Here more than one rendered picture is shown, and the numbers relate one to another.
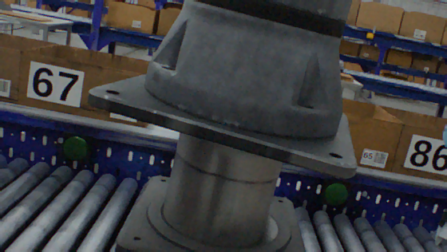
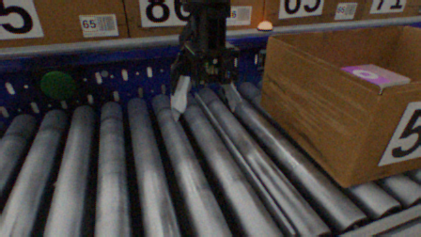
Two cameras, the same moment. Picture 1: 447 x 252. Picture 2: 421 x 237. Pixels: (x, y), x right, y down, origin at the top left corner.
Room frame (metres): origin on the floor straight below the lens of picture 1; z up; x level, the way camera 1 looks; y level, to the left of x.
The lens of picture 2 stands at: (0.71, -0.49, 1.04)
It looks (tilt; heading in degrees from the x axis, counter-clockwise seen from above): 31 degrees down; 346
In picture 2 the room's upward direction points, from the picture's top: straight up
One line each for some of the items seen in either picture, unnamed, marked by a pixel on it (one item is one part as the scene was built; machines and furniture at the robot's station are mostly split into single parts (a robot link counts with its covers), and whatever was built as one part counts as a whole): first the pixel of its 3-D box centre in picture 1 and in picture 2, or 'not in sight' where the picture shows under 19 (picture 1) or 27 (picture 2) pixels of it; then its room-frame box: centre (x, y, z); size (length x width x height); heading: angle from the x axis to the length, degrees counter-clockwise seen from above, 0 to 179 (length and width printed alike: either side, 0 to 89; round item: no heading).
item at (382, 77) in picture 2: not in sight; (359, 87); (1.16, -0.99, 0.79); 0.16 x 0.11 x 0.07; 93
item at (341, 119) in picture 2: not in sight; (381, 86); (1.08, -0.95, 0.83); 0.39 x 0.29 x 0.17; 93
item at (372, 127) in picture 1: (328, 127); (45, 3); (1.53, -0.24, 0.96); 0.39 x 0.29 x 0.17; 95
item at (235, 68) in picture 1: (255, 54); not in sight; (0.44, 0.01, 1.25); 0.19 x 0.19 x 0.10
